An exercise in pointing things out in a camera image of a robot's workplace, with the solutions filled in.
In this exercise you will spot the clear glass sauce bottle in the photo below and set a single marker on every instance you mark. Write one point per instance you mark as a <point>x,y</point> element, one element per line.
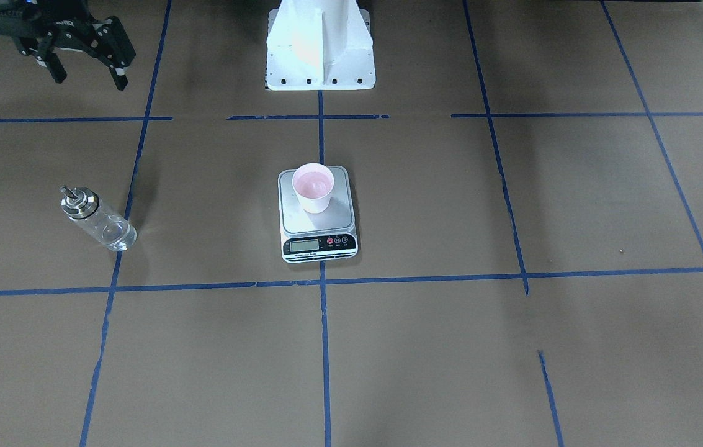
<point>87,210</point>

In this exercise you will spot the pink paper cup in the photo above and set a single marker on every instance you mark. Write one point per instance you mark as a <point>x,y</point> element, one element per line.
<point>313,184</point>

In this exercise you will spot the grey digital kitchen scale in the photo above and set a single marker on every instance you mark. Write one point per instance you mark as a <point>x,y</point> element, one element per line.
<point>321,236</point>

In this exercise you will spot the white pillar with base plate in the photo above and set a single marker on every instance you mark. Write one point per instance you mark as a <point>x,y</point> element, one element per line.
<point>319,46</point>

